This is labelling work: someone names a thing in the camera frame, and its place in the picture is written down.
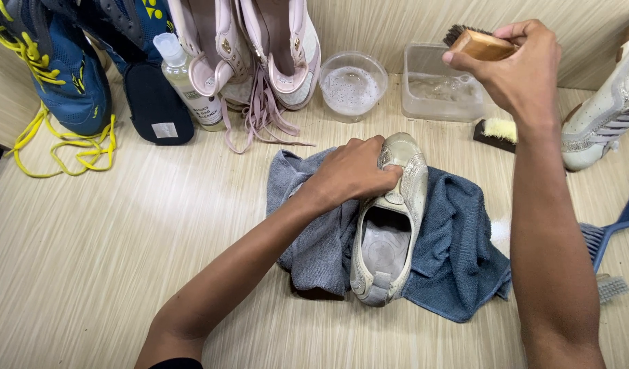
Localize dark blue insole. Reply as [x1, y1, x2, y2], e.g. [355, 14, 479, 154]
[122, 60, 196, 146]

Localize wooden shoe brush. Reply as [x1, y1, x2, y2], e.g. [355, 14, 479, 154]
[443, 24, 518, 63]

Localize person's right hand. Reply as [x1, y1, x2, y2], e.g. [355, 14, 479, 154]
[442, 19, 562, 122]

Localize pink shoelaces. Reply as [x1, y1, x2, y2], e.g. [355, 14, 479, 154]
[219, 66, 316, 155]

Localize black brush with yellow bristles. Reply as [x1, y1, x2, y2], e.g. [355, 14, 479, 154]
[472, 118, 519, 154]

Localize blue sneaker with yellow laces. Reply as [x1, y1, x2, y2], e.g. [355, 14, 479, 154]
[0, 0, 113, 137]
[42, 0, 178, 78]

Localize grey bristle brush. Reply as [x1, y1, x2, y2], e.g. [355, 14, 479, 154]
[595, 274, 629, 304]

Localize round clear bowl of suds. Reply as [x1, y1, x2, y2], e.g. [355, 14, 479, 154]
[319, 50, 389, 124]

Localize clear cleaner bottle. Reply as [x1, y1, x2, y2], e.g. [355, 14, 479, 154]
[153, 32, 227, 133]

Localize beige glitter-trim shoe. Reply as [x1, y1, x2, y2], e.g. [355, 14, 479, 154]
[349, 132, 429, 308]

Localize pink and white sneaker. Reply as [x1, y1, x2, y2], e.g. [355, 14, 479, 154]
[237, 0, 322, 111]
[166, 0, 257, 111]

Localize blue plastic brush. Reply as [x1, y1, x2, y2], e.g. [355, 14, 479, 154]
[578, 173, 629, 275]

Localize blue-grey towel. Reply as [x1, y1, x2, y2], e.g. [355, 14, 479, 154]
[266, 148, 513, 324]

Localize yellow shoelace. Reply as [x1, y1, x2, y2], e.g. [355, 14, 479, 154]
[4, 101, 118, 179]

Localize rectangular clear tub of water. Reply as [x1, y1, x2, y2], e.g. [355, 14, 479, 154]
[401, 42, 487, 123]

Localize white shoe with silver stripes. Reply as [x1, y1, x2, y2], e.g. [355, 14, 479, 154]
[561, 14, 629, 173]

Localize person's left hand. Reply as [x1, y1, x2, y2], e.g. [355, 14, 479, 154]
[304, 135, 404, 211]

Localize white foam patch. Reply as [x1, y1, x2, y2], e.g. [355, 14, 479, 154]
[491, 217, 511, 246]

